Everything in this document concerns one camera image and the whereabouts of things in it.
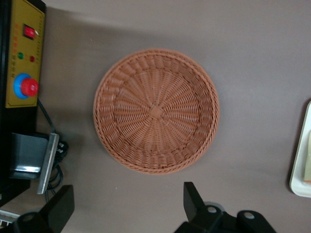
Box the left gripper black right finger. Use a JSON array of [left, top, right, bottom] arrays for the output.
[[175, 182, 224, 233]]

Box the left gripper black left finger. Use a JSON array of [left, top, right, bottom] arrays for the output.
[[12, 184, 75, 233]]

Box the triangle sandwich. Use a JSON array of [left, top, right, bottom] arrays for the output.
[[301, 130, 311, 183]]

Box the round brown wicker basket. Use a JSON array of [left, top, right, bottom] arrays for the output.
[[93, 48, 221, 175]]

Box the cream plastic tray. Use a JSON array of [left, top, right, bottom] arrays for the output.
[[289, 99, 311, 198]]

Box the black power plug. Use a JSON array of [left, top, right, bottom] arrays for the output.
[[57, 140, 69, 159]]

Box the yellow black control box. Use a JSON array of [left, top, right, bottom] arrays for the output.
[[0, 0, 47, 207]]

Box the steel plate bracket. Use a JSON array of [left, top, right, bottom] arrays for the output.
[[37, 133, 60, 195]]

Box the white wire basket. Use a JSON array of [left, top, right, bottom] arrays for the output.
[[0, 209, 19, 227]]

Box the thin black control box cable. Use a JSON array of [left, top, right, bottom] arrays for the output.
[[36, 99, 58, 134]]

